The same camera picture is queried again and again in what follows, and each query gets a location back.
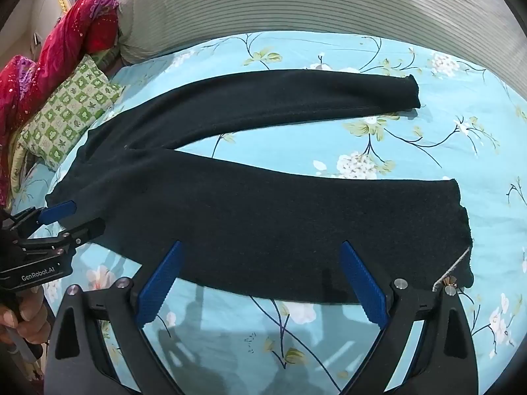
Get person's left hand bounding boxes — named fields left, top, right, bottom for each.
left=0, top=287, right=52, bottom=363

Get red floral blanket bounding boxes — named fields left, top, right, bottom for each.
left=0, top=0, right=120, bottom=210

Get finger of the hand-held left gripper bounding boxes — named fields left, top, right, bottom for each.
left=20, top=218, right=106, bottom=256
left=7, top=200, right=78, bottom=232

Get black pants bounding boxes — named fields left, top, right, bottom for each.
left=44, top=68, right=474, bottom=305

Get green patterned pillow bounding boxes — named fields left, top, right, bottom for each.
left=18, top=54, right=124, bottom=171

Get blue floral bed sheet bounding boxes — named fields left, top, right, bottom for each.
left=8, top=31, right=527, bottom=395

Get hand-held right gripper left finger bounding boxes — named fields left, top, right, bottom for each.
left=43, top=240, right=183, bottom=395

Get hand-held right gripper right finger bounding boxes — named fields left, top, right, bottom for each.
left=339, top=241, right=481, bottom=395

